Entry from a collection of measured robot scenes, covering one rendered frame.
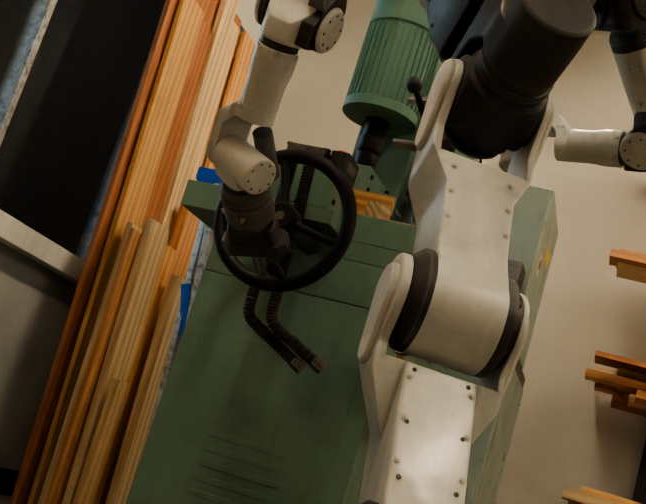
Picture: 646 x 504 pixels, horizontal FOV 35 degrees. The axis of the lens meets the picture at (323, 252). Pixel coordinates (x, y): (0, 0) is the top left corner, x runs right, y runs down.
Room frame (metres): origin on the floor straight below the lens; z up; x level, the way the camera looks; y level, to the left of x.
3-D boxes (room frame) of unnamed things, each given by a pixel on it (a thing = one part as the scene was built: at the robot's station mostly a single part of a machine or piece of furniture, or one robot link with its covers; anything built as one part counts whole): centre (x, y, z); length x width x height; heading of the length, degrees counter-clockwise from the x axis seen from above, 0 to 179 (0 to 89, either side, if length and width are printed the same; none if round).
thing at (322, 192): (2.08, 0.06, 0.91); 0.15 x 0.14 x 0.09; 69
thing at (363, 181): (2.27, -0.04, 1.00); 0.14 x 0.07 x 0.09; 159
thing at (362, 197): (2.18, -0.02, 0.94); 0.21 x 0.01 x 0.08; 69
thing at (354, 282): (2.37, -0.08, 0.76); 0.57 x 0.45 x 0.09; 159
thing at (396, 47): (2.25, -0.03, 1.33); 0.18 x 0.18 x 0.31
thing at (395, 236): (2.16, 0.03, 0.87); 0.61 x 0.30 x 0.06; 69
